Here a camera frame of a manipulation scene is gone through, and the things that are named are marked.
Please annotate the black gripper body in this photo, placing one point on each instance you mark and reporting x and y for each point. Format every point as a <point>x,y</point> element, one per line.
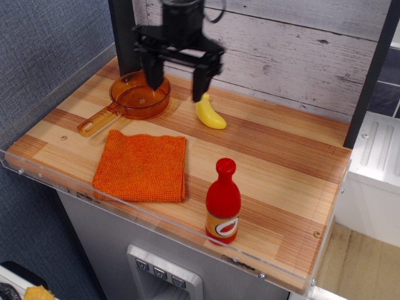
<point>180,39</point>

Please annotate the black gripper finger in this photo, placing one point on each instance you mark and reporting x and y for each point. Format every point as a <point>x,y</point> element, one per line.
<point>152,66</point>
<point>202,76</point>

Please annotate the orange transparent pan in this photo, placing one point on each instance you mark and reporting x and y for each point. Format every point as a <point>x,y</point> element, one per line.
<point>132,98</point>

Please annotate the yellow toy banana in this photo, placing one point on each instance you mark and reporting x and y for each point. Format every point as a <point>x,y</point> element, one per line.
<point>207,115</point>

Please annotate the orange knitted cloth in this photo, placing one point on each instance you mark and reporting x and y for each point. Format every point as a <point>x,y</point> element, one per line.
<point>142,168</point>

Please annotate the red sauce bottle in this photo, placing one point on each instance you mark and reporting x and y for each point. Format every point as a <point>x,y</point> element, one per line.
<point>223,204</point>

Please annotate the grey toy fridge cabinet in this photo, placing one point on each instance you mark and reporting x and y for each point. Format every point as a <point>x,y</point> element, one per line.
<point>106,233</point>

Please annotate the silver dispenser panel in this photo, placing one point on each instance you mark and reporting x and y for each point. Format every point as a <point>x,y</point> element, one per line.
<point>158,278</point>

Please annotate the white ribbed appliance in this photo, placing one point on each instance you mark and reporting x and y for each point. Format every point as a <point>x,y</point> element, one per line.
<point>369,199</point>

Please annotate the yellow object bottom left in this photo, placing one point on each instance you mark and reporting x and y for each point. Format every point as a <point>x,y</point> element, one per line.
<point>38,293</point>

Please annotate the right dark post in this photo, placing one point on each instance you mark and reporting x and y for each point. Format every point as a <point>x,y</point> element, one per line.
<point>378,59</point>

